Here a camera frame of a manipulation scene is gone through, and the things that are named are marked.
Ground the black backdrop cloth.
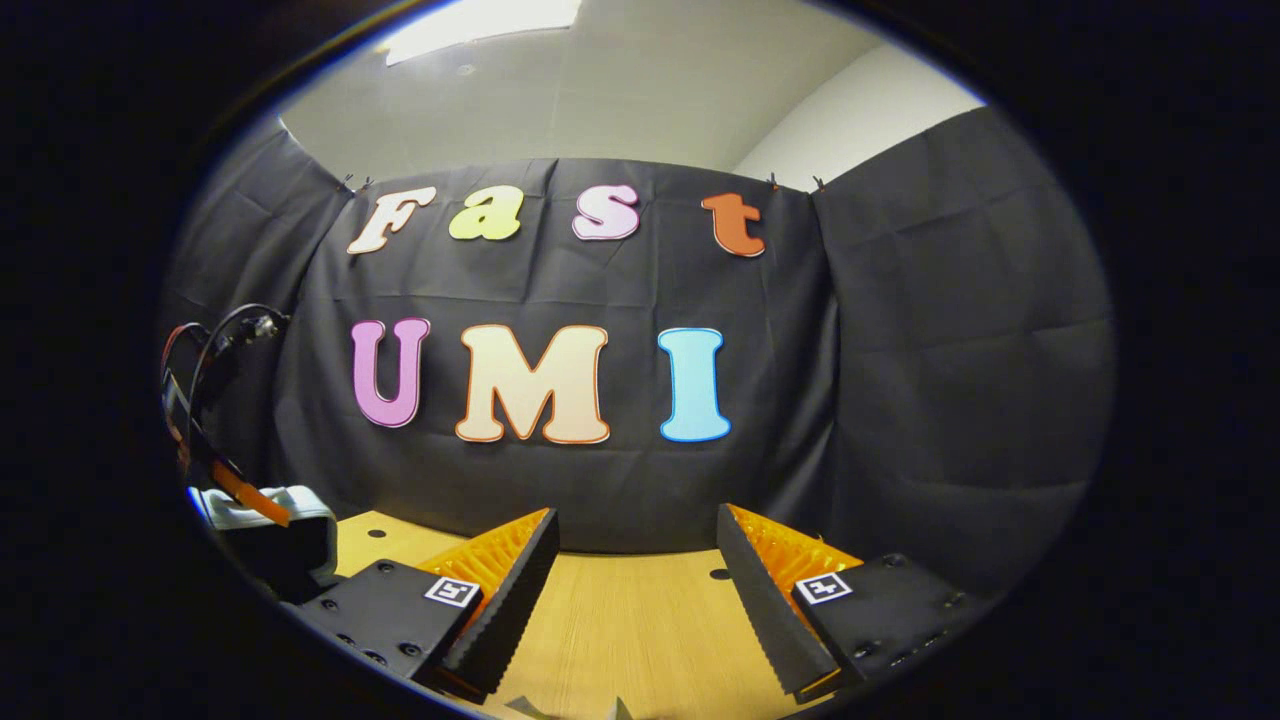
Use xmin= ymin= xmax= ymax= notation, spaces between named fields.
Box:
xmin=160 ymin=105 xmax=1119 ymax=601

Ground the large ceiling light panel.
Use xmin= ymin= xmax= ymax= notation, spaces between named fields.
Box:
xmin=385 ymin=0 xmax=583 ymax=67

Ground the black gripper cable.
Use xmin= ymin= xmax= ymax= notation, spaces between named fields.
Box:
xmin=188 ymin=303 xmax=292 ymax=451

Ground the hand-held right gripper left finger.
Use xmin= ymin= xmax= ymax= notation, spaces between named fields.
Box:
xmin=290 ymin=508 xmax=561 ymax=706

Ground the light blue suitcase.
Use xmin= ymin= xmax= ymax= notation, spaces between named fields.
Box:
xmin=188 ymin=486 xmax=339 ymax=601

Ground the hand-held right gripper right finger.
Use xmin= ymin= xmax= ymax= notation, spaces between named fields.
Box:
xmin=715 ymin=504 xmax=996 ymax=701

